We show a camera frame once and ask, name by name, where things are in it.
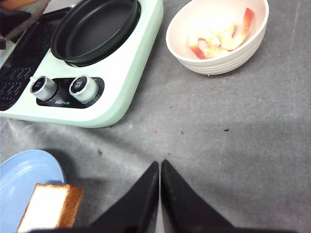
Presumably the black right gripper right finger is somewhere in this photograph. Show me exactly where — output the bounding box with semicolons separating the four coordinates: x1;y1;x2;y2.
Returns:
161;160;235;233

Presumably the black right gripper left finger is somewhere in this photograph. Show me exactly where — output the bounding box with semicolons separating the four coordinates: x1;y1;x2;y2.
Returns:
91;162;159;233

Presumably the white bread slice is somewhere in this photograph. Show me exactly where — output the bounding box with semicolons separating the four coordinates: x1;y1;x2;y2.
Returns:
17;183;84;233

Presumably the pink cooked shrimp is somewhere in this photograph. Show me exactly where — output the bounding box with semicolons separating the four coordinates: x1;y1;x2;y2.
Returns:
187;29;228;59
219;8;254;51

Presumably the beige ribbed bowl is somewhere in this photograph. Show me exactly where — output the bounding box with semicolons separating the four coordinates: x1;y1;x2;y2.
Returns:
166;0;269;75

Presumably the mint green breakfast maker base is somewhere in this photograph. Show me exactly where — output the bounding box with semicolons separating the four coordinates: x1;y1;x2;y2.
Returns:
0;0;164;128

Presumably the blue round plate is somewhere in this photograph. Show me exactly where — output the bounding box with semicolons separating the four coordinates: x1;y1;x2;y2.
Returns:
0;150;66;233

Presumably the right silver control knob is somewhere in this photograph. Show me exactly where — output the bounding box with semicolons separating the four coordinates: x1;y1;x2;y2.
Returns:
69;75;99;104

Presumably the silver control knob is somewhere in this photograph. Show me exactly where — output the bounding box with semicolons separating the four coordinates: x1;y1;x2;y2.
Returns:
69;75;99;104
30;76;57;101

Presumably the left silver control knob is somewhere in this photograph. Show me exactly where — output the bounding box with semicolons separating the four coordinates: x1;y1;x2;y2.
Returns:
30;76;57;101

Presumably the black round frying pan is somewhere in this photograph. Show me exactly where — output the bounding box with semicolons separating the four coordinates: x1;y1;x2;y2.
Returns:
51;0;140;67

